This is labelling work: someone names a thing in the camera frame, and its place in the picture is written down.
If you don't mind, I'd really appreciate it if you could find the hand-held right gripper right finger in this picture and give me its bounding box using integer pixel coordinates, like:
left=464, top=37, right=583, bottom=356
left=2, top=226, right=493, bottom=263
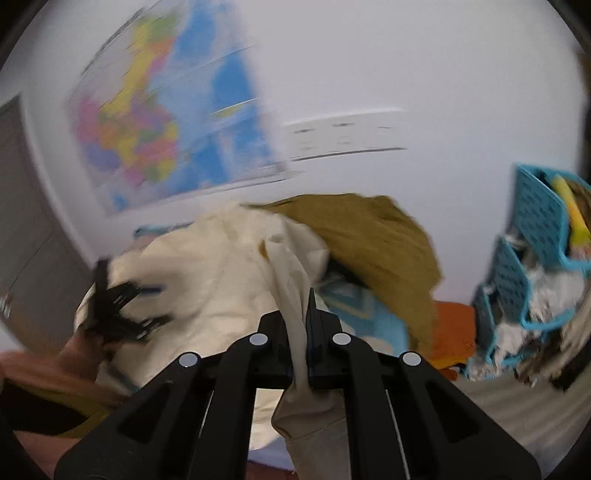
left=306, top=286, right=540, bottom=480

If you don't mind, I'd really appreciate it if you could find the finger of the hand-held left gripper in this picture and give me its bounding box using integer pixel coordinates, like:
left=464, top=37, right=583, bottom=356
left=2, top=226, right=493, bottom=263
left=113, top=282, right=166, bottom=303
left=121, top=315, right=172, bottom=340

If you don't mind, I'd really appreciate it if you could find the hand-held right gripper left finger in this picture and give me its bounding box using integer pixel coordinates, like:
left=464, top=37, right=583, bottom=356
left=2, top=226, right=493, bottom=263
left=54, top=313, right=293, bottom=480

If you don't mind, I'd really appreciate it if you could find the cream large garment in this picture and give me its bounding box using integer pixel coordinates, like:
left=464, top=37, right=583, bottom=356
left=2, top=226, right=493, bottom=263
left=74, top=204, right=352, bottom=480

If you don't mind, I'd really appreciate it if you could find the person's left forearm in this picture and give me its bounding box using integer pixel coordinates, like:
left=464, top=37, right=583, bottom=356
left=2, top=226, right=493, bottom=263
left=0, top=331, right=122, bottom=409

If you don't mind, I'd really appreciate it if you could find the teal striped bed sheet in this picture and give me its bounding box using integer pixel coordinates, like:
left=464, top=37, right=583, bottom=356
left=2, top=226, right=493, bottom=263
left=318, top=272, right=413, bottom=357

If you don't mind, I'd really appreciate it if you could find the grey door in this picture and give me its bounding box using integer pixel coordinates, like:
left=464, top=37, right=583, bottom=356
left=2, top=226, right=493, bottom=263
left=0, top=92, right=99, bottom=357

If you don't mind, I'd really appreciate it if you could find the olive green garment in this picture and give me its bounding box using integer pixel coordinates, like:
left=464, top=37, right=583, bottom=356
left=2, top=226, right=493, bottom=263
left=249, top=194, right=445, bottom=357

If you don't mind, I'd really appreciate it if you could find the orange cloth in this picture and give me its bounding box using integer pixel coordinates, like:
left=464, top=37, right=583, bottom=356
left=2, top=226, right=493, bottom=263
left=431, top=300, right=477, bottom=371

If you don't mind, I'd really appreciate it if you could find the blue perforated plastic basket rack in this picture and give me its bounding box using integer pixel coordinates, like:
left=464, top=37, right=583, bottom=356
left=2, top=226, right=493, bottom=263
left=464, top=163, right=591, bottom=383

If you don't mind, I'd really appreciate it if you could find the yellow item in basket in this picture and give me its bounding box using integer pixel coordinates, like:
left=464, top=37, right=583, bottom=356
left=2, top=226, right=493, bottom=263
left=553, top=174, right=591, bottom=249

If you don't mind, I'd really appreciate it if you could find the colourful wall map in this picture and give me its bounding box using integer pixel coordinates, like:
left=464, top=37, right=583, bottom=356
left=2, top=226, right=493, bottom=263
left=64, top=0, right=302, bottom=216

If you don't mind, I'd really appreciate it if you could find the white wall socket panel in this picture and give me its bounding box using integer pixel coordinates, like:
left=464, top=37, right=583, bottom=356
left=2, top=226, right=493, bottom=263
left=283, top=108, right=410, bottom=162

